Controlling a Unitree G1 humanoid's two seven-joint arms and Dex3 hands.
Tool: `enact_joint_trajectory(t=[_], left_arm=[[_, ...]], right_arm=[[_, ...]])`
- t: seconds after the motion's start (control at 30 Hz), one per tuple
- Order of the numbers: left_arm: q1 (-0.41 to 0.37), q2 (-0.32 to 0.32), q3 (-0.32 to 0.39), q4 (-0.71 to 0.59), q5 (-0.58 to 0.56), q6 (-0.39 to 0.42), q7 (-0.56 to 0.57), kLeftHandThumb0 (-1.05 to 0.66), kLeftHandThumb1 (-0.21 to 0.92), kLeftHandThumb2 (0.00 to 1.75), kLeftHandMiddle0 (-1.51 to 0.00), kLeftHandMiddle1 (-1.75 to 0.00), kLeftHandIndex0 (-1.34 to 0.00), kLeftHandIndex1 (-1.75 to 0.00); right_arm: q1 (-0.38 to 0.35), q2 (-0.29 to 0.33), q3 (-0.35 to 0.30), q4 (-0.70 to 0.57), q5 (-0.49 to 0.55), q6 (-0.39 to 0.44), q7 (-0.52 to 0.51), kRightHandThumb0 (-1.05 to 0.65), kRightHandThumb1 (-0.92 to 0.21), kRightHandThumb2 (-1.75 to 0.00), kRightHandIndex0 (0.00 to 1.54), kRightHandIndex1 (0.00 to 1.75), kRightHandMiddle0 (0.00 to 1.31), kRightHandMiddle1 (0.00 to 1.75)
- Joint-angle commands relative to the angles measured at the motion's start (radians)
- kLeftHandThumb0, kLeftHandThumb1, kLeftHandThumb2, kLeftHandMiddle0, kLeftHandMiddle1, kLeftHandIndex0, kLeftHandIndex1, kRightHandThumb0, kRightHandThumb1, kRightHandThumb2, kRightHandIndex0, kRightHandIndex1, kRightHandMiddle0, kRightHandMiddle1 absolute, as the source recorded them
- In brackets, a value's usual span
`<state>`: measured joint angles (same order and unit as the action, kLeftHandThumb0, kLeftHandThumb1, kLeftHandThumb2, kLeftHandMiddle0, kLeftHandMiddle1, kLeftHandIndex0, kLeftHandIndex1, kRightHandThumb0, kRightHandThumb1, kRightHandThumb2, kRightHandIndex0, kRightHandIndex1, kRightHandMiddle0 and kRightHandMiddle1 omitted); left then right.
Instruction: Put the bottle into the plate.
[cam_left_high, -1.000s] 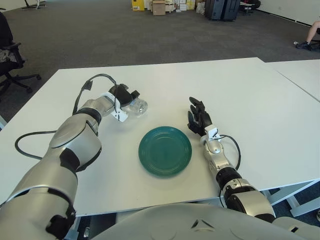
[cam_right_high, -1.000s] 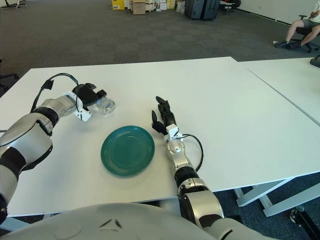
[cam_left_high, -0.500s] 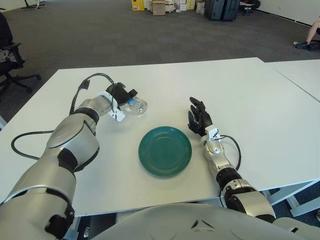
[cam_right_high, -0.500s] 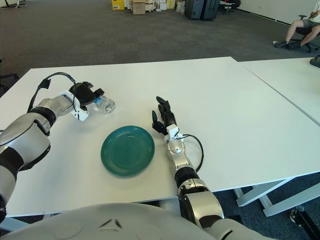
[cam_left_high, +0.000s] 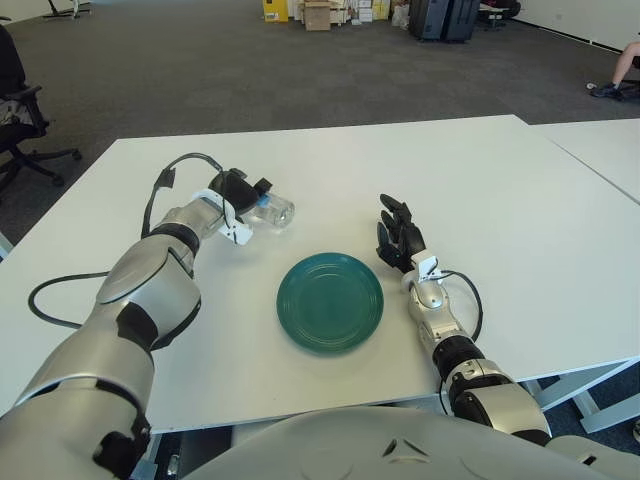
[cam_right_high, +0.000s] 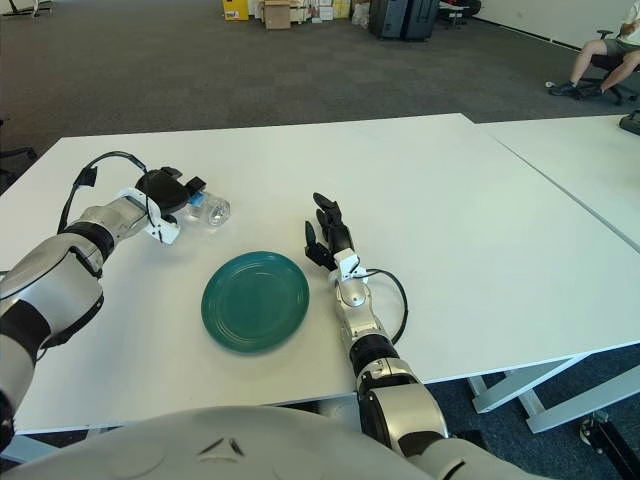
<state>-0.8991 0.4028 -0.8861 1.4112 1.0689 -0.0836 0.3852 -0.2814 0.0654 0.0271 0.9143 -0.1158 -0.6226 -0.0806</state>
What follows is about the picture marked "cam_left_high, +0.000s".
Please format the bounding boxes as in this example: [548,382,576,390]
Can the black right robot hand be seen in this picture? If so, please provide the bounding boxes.
[375,193,444,284]

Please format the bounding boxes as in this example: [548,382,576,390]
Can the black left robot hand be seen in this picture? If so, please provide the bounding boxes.
[192,168,274,246]

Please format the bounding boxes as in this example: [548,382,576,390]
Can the clear plastic water bottle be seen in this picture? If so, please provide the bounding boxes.
[244,194,296,235]

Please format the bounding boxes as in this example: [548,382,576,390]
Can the green round plate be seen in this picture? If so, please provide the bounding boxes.
[276,253,385,357]

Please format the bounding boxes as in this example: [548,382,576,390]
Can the yellow box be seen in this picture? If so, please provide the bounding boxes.
[260,0,290,25]

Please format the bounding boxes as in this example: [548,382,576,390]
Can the brown cardboard box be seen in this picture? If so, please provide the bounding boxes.
[303,2,332,33]

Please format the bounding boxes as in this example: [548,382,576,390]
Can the grey robot torso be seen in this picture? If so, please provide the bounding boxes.
[179,405,640,480]

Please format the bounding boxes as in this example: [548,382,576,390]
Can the black office chair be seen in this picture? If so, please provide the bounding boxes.
[0,24,84,194]

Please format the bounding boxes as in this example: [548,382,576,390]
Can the dark grey suitcase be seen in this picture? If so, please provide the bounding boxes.
[407,0,447,42]

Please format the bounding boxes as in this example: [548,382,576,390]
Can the grey patterned cloth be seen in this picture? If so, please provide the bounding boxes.
[0,98,24,129]

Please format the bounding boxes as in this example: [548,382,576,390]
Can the black and red chair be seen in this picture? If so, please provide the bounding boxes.
[477,0,522,34]

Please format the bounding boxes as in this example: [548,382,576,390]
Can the seated person's leg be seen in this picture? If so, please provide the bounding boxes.
[589,42,640,100]

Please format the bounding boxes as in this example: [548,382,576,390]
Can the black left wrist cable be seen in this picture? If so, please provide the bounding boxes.
[141,152,237,239]

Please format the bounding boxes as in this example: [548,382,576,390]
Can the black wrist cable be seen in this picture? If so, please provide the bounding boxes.
[141,152,237,239]
[439,269,484,341]

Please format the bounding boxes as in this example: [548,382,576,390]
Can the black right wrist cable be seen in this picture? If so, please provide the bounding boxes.
[439,269,484,341]

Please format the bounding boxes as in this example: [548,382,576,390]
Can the black left elbow cable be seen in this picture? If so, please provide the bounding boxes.
[27,271,112,331]

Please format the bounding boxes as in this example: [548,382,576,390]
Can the distant desk leg frame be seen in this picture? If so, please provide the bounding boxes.
[42,0,94,22]

